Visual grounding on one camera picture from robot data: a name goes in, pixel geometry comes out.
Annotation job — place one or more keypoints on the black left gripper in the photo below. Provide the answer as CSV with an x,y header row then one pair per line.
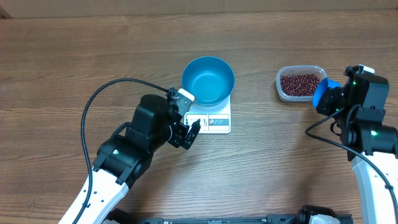
x,y
180,130

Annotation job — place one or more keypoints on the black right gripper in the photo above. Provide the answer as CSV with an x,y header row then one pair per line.
x,y
324,107

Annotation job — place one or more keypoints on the blue plastic measuring scoop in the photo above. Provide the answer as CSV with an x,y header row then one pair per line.
x,y
322,88

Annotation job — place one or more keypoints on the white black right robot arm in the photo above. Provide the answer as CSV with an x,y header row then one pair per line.
x,y
358,110

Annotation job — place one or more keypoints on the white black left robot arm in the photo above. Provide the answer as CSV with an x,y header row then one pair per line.
x,y
128,153

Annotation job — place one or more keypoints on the white digital kitchen scale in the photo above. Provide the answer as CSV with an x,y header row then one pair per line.
x,y
214,118

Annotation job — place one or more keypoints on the teal metal bowl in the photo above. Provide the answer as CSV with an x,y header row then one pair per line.
x,y
209,79

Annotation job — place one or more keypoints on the red adzuki beans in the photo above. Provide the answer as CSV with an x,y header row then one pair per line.
x,y
299,85

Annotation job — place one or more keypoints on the clear plastic container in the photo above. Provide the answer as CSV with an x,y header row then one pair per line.
x,y
297,70

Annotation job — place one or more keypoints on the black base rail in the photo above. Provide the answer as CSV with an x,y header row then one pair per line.
x,y
308,214

